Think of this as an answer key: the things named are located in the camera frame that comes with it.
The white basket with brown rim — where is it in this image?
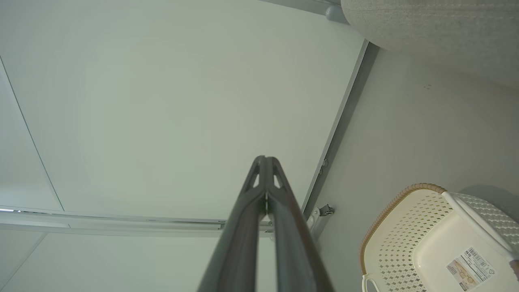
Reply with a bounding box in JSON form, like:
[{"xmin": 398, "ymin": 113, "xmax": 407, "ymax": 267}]
[{"xmin": 359, "ymin": 183, "xmax": 519, "ymax": 292}]

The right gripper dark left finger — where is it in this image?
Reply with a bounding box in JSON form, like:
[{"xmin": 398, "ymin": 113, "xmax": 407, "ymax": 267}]
[{"xmin": 197, "ymin": 156, "xmax": 267, "ymax": 292}]

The grey metal partition leg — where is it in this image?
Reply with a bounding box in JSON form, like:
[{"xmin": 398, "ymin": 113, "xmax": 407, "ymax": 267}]
[
  {"xmin": 324, "ymin": 3, "xmax": 350, "ymax": 24},
  {"xmin": 305, "ymin": 206, "xmax": 326, "ymax": 243}
]

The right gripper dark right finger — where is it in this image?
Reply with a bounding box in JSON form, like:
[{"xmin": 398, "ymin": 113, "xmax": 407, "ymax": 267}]
[{"xmin": 265, "ymin": 157, "xmax": 335, "ymax": 292}]

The paper barcode sticker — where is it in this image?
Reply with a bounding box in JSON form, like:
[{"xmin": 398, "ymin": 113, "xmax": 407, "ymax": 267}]
[{"xmin": 446, "ymin": 246, "xmax": 498, "ymax": 292}]

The grey fabric sofa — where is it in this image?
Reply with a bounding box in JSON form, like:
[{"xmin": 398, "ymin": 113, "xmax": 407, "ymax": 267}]
[{"xmin": 340, "ymin": 0, "xmax": 519, "ymax": 88}]

